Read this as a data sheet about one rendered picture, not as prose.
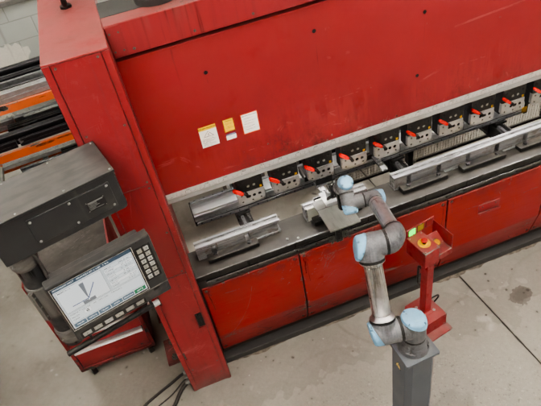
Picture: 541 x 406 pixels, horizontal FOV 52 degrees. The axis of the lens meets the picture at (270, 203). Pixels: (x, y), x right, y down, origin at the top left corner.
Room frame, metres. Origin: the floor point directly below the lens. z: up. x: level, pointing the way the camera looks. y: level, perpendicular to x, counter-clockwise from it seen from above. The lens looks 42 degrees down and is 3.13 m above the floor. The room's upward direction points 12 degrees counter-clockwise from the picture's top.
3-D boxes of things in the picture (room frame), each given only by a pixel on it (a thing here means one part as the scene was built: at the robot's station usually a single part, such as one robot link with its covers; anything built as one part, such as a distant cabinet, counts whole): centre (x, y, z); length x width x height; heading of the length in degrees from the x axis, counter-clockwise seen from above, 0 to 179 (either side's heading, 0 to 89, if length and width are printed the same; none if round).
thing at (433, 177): (2.43, -0.92, 0.89); 0.30 x 0.05 x 0.03; 102
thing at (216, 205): (2.74, -0.65, 0.93); 2.30 x 0.14 x 0.10; 102
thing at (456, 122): (2.51, -1.08, 1.26); 0.15 x 0.09 x 0.17; 102
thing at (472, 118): (2.55, -1.27, 1.26); 0.15 x 0.09 x 0.17; 102
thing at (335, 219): (2.22, -0.35, 1.00); 0.26 x 0.18 x 0.01; 12
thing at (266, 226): (2.25, 0.22, 0.92); 0.50 x 0.06 x 0.10; 102
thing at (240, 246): (2.18, 0.26, 0.89); 0.30 x 0.05 x 0.03; 102
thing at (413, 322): (1.44, -0.53, 0.94); 0.13 x 0.12 x 0.14; 91
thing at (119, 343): (2.40, 1.22, 0.50); 0.50 x 0.50 x 1.00; 12
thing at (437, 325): (2.05, -0.85, 0.06); 0.25 x 0.20 x 0.12; 23
